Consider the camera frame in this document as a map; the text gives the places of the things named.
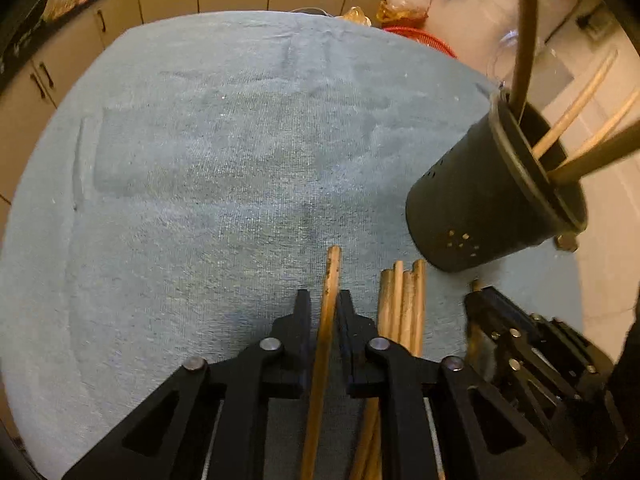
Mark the bunch of wooden chopsticks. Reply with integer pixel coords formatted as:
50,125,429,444
348,0,640,480

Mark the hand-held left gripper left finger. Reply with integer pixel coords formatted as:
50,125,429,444
62,289,313,480

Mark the clear glass pitcher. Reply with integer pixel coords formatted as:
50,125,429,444
487,27,573,106

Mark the red plastic basket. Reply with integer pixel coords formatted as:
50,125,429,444
382,24,458,59

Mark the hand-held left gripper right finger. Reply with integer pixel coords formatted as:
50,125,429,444
336,290,583,480

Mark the light wooden chopstick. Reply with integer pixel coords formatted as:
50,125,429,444
470,279,496,378
300,246,342,480

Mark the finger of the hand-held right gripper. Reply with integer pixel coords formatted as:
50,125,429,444
482,286,613,378
465,294,581,461

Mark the yellow plastic bag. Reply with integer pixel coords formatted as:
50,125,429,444
335,6,374,27

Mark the blue towel table cloth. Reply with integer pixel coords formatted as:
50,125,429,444
0,10,586,480

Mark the black plastic cup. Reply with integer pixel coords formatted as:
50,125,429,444
405,87,588,273

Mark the clear bag of food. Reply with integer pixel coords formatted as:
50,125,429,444
377,0,440,26

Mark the black kitchen countertop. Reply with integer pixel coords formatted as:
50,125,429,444
0,0,431,78

